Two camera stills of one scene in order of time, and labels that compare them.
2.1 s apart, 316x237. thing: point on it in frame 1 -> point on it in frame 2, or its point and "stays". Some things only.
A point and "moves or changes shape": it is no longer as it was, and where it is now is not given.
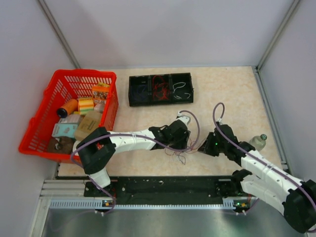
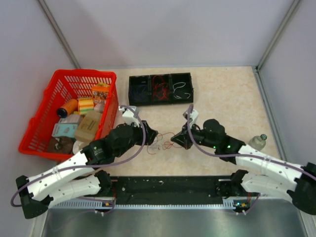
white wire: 179,87 stays
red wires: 194,145 moves or changes shape
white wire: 180,98 stays
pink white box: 72,118 stays
